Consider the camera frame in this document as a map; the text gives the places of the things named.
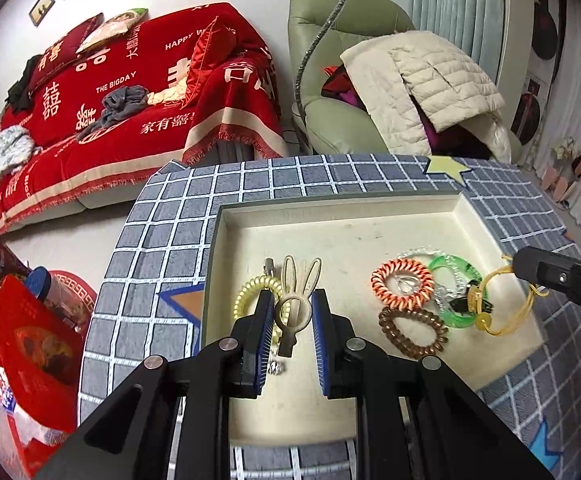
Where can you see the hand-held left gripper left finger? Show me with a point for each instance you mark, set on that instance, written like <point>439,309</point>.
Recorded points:
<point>265,345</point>

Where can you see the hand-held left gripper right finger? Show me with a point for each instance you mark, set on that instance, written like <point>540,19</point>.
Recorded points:
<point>320,345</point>

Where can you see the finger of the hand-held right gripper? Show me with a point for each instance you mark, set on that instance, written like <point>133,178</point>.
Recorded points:
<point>545,270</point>

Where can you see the beige rabbit hair clip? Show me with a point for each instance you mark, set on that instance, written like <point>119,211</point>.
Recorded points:
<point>290,280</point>

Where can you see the cream jewelry tray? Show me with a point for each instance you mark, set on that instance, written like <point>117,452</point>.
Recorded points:
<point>345,230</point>

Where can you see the small silver charm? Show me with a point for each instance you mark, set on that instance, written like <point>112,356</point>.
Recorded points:
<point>276,367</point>

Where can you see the brown felt star blue border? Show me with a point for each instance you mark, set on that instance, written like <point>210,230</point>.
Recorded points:
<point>185,310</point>

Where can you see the small black clip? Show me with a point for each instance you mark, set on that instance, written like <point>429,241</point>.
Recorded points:
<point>463,302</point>

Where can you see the pink slippers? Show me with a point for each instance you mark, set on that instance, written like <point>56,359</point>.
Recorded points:
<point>563,180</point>

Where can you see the green bangle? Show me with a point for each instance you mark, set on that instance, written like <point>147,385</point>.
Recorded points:
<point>465,320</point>

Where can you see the yellow felt star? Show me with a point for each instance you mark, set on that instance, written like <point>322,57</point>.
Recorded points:
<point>445,170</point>

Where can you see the grey checkered tablecloth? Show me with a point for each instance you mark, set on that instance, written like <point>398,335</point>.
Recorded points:
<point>170,240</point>

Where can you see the round red box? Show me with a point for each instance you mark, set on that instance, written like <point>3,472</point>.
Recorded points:
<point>75,292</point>

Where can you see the beige down jacket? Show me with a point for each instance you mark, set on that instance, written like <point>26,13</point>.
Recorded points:
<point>420,80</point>

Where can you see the red bag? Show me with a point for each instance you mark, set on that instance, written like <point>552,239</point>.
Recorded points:
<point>30,340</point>

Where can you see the blue lid jar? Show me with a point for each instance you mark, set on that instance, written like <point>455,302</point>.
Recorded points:
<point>38,282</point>

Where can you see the sofa with red cover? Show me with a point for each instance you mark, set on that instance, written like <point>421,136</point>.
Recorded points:
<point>160,125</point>

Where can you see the red purple clothes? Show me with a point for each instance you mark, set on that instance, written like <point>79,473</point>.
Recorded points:
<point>340,87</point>

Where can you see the white snack packaging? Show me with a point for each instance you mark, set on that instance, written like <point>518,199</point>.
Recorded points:
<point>0,410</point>

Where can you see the pale blue curtain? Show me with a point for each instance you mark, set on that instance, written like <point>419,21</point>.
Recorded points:
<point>455,5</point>

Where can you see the grey cloth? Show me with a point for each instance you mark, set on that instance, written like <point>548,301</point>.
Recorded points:
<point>115,107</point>

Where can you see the red satin pillow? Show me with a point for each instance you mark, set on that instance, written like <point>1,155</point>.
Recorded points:
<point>205,60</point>

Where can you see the white knit clothes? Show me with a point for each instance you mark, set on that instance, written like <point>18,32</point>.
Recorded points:
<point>8,152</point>

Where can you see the light green armchair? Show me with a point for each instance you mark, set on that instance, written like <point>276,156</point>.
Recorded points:
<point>340,20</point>

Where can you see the white printed cushion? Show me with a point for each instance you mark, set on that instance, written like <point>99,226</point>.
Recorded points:
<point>113,27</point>

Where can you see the black clothes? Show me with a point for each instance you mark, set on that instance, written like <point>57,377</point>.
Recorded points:
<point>20,85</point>

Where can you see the round black wall decoration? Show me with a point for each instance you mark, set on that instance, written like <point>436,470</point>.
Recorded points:
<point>544,25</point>

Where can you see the small dark picture frame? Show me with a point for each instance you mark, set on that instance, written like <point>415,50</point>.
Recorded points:
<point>41,7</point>

